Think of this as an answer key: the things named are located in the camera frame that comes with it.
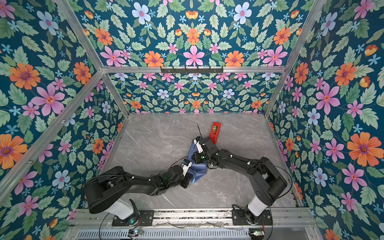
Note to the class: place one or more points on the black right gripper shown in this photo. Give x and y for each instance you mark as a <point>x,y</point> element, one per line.
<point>196,156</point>

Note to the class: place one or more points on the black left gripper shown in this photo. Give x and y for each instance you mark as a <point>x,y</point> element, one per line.
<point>188,177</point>

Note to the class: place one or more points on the red tape dispenser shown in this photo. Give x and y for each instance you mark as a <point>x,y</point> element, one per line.
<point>215,131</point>

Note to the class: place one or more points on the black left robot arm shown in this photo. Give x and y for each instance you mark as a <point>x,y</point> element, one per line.
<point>104,192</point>

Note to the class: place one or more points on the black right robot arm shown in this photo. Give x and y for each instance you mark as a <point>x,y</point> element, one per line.
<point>266,180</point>

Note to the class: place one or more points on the aluminium horizontal back bar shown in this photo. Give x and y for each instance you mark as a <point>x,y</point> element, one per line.
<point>142,70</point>

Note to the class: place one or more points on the aluminium left side bar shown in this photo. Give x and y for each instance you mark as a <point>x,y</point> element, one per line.
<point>13,177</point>

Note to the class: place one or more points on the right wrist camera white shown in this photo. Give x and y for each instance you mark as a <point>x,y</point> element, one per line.
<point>198,146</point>

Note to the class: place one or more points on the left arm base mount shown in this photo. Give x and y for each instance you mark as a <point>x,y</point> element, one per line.
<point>135,217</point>

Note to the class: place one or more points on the white vented cable duct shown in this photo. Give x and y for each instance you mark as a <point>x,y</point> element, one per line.
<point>164,234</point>

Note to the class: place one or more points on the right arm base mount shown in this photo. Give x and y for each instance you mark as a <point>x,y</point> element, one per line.
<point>249,216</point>

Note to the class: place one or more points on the black hook rail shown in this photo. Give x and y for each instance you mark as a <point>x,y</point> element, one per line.
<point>191,70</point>

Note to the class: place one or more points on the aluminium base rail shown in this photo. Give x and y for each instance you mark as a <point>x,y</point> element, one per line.
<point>195,218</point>

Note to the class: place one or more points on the aluminium corner frame post right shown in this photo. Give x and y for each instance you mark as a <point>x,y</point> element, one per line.
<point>312,17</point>

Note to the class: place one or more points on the aluminium corner frame post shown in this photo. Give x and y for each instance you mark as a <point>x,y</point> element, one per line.
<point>312,17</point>
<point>78,30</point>

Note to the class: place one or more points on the aluminium corner frame post left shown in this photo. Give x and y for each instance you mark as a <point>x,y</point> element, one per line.
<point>78,30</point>

